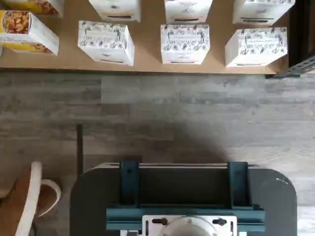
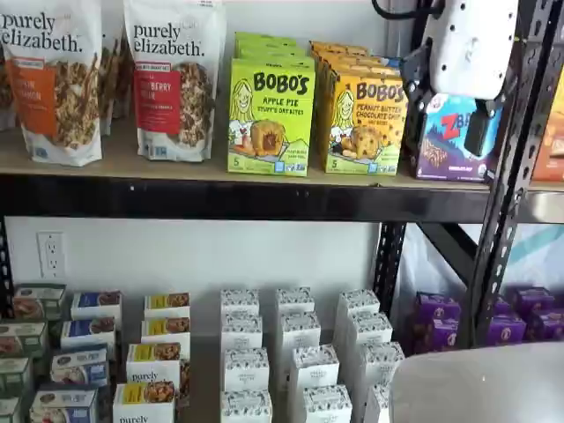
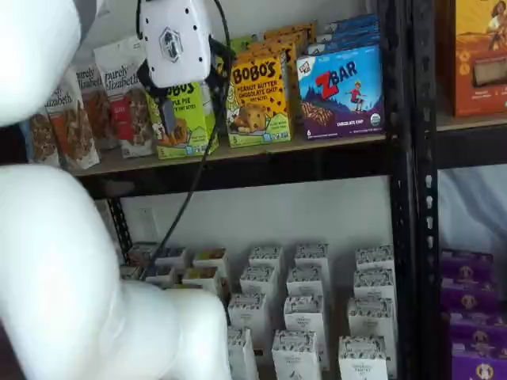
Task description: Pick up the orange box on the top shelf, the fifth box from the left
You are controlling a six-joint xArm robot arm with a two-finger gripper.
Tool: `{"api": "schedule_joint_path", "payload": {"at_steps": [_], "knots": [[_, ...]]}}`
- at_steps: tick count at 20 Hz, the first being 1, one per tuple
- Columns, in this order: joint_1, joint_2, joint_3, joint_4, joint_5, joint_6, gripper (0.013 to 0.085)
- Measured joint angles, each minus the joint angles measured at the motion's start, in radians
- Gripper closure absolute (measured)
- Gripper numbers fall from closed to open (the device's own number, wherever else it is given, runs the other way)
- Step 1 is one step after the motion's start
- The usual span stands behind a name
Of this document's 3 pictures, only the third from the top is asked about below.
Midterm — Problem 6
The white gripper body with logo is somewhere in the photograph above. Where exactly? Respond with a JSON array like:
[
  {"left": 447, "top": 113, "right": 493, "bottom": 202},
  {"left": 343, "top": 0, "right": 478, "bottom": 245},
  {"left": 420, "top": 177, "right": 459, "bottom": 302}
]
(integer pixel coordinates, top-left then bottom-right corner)
[{"left": 136, "top": 0, "right": 214, "bottom": 89}]

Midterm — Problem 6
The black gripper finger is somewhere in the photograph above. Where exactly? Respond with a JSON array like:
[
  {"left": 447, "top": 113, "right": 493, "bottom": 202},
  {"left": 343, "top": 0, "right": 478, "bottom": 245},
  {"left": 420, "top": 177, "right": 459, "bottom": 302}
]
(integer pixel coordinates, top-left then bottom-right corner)
[
  {"left": 204, "top": 36, "right": 237, "bottom": 99},
  {"left": 141, "top": 59, "right": 177, "bottom": 138}
]

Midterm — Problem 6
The orange Bobo's peanut butter box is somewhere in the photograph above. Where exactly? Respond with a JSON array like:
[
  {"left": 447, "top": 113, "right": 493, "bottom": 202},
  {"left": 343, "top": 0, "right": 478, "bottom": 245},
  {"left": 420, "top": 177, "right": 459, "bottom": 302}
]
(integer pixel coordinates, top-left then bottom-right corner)
[
  {"left": 262, "top": 28, "right": 310, "bottom": 51},
  {"left": 224, "top": 47, "right": 295, "bottom": 148},
  {"left": 247, "top": 38, "right": 299, "bottom": 124},
  {"left": 272, "top": 21, "right": 318, "bottom": 44}
]

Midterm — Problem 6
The green Bobo's apple pie box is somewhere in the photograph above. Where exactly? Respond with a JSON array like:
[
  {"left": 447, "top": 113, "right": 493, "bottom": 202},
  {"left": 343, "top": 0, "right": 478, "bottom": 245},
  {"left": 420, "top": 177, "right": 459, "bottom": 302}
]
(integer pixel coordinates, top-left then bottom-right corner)
[
  {"left": 215, "top": 34, "right": 255, "bottom": 80},
  {"left": 145, "top": 80, "right": 221, "bottom": 162}
]

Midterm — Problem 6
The blue purple Zbar box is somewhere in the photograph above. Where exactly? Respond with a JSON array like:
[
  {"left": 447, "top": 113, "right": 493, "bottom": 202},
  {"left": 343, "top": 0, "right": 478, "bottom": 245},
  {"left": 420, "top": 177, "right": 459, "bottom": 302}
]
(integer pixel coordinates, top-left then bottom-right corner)
[
  {"left": 306, "top": 31, "right": 382, "bottom": 55},
  {"left": 295, "top": 43, "right": 386, "bottom": 141},
  {"left": 324, "top": 13, "right": 380, "bottom": 39}
]

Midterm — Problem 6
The white floral print box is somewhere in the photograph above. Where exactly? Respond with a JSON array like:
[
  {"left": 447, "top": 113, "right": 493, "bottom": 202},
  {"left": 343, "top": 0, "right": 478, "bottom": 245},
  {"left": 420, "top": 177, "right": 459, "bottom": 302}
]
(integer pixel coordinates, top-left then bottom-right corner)
[
  {"left": 283, "top": 294, "right": 329, "bottom": 371},
  {"left": 353, "top": 268, "right": 397, "bottom": 304},
  {"left": 271, "top": 329, "right": 323, "bottom": 380},
  {"left": 354, "top": 244, "right": 396, "bottom": 275},
  {"left": 346, "top": 295, "right": 398, "bottom": 344},
  {"left": 225, "top": 326, "right": 260, "bottom": 380},
  {"left": 337, "top": 334, "right": 392, "bottom": 380},
  {"left": 286, "top": 264, "right": 326, "bottom": 304},
  {"left": 227, "top": 292, "right": 271, "bottom": 350},
  {"left": 248, "top": 245, "right": 285, "bottom": 278},
  {"left": 294, "top": 242, "right": 330, "bottom": 275},
  {"left": 238, "top": 264, "right": 279, "bottom": 304}
]

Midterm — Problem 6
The black metal shelf rack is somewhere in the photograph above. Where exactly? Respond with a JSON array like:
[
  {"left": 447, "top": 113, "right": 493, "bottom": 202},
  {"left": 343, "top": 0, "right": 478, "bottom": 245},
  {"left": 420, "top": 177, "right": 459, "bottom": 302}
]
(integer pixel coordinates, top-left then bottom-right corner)
[
  {"left": 70, "top": 0, "right": 414, "bottom": 380},
  {"left": 410, "top": 0, "right": 507, "bottom": 380}
]

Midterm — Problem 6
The large orange snack box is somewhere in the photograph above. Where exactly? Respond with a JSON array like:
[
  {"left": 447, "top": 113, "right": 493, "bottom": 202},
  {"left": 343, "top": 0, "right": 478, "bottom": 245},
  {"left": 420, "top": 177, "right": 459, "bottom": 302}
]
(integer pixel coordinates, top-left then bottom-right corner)
[{"left": 452, "top": 0, "right": 507, "bottom": 119}]

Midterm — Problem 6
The purple snack box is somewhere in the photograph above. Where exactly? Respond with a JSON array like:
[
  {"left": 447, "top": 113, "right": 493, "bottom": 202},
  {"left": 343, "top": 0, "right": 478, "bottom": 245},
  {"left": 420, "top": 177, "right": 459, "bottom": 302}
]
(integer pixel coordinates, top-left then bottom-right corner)
[
  {"left": 448, "top": 310, "right": 507, "bottom": 346},
  {"left": 440, "top": 275, "right": 499, "bottom": 314},
  {"left": 450, "top": 341, "right": 507, "bottom": 380},
  {"left": 440, "top": 248, "right": 495, "bottom": 281}
]

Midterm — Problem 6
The Purely Elizabeth granola bag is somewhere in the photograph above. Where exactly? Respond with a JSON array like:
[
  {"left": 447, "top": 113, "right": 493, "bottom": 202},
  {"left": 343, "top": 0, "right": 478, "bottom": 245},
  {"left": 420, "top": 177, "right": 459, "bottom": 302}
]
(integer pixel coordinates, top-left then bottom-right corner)
[
  {"left": 93, "top": 36, "right": 156, "bottom": 159},
  {"left": 74, "top": 64, "right": 120, "bottom": 152},
  {"left": 44, "top": 84, "right": 101, "bottom": 171},
  {"left": 22, "top": 113, "right": 61, "bottom": 168}
]

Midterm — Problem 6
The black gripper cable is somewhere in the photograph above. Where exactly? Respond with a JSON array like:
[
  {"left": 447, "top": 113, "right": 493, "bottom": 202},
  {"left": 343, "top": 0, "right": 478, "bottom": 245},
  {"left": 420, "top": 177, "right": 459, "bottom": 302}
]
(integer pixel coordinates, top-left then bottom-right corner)
[{"left": 135, "top": 0, "right": 235, "bottom": 280}]

